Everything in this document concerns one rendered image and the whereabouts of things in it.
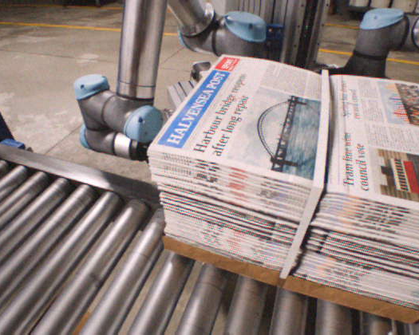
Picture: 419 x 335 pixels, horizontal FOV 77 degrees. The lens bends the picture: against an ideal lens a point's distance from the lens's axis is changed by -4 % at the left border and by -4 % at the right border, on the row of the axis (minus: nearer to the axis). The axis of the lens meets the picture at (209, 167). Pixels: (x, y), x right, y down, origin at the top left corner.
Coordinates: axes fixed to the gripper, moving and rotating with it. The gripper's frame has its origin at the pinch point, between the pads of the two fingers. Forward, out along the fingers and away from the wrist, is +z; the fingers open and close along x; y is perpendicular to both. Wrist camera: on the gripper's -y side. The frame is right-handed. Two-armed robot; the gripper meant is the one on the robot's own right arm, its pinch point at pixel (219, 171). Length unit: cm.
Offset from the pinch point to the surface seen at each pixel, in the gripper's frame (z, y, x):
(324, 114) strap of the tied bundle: 16.9, 24.3, -11.7
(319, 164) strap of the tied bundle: 17.0, 23.2, -20.4
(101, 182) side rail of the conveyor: -23.1, -0.3, -11.7
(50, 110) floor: -200, -81, 115
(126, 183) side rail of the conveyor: -17.8, -0.3, -10.0
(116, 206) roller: -17.1, -1.9, -15.6
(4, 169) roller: -50, -1, -15
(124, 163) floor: -90, -81, 72
